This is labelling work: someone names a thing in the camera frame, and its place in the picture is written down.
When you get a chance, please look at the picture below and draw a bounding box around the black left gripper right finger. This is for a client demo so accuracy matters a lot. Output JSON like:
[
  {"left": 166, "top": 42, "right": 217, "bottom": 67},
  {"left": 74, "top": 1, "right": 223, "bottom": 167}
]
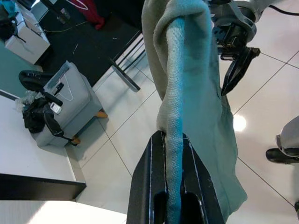
[{"left": 181, "top": 133, "right": 225, "bottom": 224}]

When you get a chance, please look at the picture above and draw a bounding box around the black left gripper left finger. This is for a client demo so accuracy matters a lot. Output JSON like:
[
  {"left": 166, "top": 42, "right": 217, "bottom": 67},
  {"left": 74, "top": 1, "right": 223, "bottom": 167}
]
[{"left": 127, "top": 130, "right": 167, "bottom": 224}]

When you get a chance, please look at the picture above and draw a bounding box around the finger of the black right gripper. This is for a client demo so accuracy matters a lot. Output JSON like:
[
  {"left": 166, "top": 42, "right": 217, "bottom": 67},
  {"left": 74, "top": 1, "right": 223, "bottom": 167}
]
[
  {"left": 221, "top": 51, "right": 249, "bottom": 96},
  {"left": 221, "top": 53, "right": 257, "bottom": 96}
]

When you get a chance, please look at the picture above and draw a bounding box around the grey-green sweatshirt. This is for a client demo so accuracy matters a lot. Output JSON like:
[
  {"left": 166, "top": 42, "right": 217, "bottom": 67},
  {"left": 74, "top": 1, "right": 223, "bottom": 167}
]
[{"left": 141, "top": 0, "right": 249, "bottom": 224}]

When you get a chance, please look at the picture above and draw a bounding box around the person in grey trousers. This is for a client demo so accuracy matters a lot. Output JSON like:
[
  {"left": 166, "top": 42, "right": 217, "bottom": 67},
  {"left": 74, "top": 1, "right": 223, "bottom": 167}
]
[{"left": 265, "top": 116, "right": 299, "bottom": 212}]

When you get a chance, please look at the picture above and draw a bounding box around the black metal clothes rack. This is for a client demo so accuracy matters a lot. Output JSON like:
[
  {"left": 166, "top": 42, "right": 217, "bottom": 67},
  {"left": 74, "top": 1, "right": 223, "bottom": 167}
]
[{"left": 109, "top": 29, "right": 147, "bottom": 92}]

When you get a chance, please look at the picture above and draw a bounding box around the grey fabric ottoman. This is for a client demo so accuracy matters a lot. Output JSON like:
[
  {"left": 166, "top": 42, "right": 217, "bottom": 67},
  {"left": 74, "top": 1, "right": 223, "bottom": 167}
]
[{"left": 35, "top": 60, "right": 108, "bottom": 148}]

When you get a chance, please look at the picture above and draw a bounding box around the white handheld device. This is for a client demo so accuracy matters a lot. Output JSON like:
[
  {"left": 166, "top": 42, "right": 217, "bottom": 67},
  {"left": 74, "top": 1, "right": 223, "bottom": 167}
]
[{"left": 50, "top": 102, "right": 63, "bottom": 115}]

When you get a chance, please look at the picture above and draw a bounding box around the white table black edge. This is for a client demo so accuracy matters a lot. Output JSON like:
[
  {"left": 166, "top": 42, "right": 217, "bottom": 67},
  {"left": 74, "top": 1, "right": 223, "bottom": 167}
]
[{"left": 0, "top": 90, "right": 87, "bottom": 203}]

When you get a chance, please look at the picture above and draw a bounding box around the red cloth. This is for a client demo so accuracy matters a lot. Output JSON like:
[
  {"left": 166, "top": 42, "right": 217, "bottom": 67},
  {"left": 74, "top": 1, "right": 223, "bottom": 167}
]
[{"left": 70, "top": 0, "right": 106, "bottom": 30}]

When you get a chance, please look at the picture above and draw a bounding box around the clear plastic wrap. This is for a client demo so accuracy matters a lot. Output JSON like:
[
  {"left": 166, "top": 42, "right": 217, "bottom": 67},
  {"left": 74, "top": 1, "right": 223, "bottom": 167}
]
[{"left": 14, "top": 90, "right": 36, "bottom": 112}]

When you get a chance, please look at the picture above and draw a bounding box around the white shelf unit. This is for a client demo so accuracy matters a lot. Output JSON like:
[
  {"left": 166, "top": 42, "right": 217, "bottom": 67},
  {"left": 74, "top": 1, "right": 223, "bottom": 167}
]
[{"left": 4, "top": 2, "right": 51, "bottom": 65}]

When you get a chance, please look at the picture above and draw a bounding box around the blue bag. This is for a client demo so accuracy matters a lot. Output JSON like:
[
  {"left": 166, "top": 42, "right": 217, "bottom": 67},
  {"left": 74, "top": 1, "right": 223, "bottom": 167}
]
[{"left": 3, "top": 0, "right": 19, "bottom": 13}]

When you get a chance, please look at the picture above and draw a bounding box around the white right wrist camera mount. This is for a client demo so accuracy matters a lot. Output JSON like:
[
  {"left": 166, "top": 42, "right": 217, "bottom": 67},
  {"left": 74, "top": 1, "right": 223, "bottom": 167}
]
[{"left": 228, "top": 1, "right": 257, "bottom": 32}]

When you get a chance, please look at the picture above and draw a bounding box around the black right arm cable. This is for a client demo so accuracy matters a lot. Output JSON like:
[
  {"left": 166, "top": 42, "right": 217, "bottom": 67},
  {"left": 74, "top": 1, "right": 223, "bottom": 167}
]
[{"left": 266, "top": 3, "right": 299, "bottom": 16}]

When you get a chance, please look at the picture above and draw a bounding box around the black strap bag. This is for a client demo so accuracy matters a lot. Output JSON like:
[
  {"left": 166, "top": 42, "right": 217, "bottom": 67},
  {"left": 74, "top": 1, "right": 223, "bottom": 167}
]
[{"left": 18, "top": 70, "right": 79, "bottom": 147}]

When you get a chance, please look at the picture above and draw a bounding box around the yellow floor cable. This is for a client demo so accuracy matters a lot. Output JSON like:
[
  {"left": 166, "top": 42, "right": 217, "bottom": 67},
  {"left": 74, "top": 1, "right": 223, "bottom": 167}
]
[{"left": 43, "top": 20, "right": 88, "bottom": 34}]

